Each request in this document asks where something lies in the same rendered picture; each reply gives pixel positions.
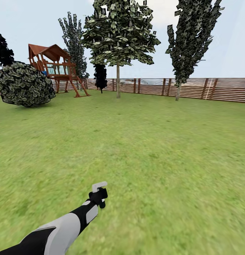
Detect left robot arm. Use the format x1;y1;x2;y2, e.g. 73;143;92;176
0;182;108;255

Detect pesticide atomizer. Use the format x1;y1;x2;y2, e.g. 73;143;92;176
99;199;105;208

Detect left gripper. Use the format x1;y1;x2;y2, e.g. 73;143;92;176
89;188;108;202

